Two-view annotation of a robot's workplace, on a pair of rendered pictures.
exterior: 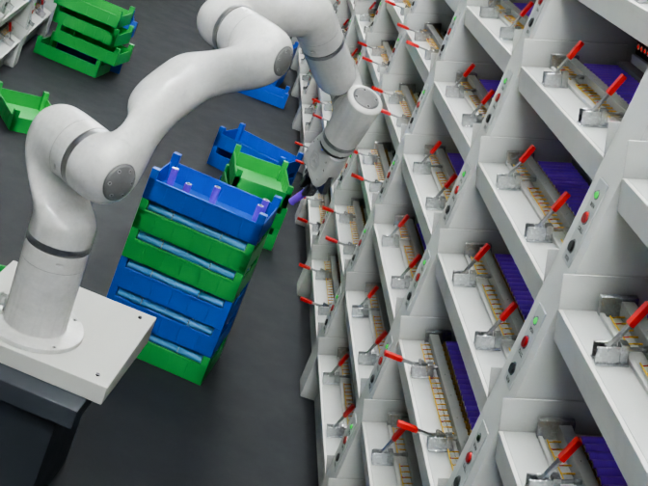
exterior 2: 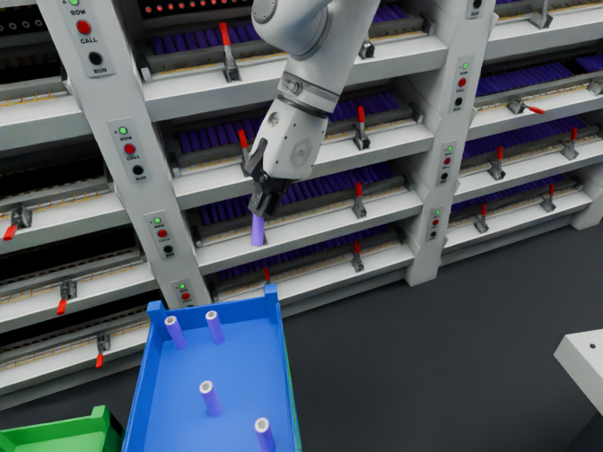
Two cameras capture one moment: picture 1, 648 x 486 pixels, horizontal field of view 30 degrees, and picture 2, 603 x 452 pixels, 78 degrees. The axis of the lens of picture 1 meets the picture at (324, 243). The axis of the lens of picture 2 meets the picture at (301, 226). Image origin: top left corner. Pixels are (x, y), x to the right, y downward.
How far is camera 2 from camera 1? 285 cm
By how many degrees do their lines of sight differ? 85
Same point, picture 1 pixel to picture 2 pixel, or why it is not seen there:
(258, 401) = not seen: hidden behind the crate
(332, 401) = (305, 282)
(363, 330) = (294, 229)
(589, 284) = not seen: outside the picture
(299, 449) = (318, 318)
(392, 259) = not seen: hidden behind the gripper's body
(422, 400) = (547, 104)
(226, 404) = (308, 388)
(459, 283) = (546, 23)
